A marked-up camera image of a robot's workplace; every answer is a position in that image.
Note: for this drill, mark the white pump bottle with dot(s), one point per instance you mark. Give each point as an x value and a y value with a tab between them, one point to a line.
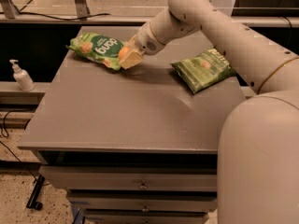
22	77

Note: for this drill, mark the orange fruit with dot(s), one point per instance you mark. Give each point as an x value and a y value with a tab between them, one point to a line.
122	53

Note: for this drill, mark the green rice chip bag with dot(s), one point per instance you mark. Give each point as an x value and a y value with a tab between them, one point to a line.
98	49

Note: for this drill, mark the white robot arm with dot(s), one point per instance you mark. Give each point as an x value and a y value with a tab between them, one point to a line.
258	151

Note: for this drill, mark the dark green chip bag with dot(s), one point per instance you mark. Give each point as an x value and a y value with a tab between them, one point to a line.
204	70

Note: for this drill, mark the black floor bracket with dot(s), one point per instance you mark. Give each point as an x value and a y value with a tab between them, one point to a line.
33	203

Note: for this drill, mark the grey drawer cabinet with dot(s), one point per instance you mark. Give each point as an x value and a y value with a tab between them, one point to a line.
134	146

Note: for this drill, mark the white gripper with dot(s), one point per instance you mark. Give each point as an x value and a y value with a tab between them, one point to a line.
147	42

